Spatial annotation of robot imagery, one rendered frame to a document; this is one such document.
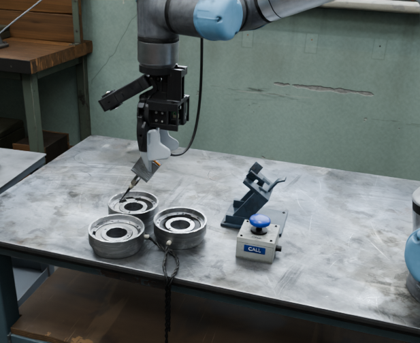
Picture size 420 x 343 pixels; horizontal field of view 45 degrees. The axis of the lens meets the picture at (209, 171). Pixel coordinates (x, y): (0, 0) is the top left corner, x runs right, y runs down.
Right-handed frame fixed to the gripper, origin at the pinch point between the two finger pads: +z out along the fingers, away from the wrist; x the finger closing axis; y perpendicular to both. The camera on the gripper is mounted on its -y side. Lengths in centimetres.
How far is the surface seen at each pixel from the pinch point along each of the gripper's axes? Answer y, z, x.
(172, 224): 6.4, 11.1, -3.9
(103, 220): -6.1, 9.7, -8.8
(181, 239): 10.2, 10.4, -9.5
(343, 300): 40.5, 13.3, -14.7
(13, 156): -66, 25, 44
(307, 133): 22, 43, 156
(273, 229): 26.6, 8.7, -3.2
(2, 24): -140, 0, 146
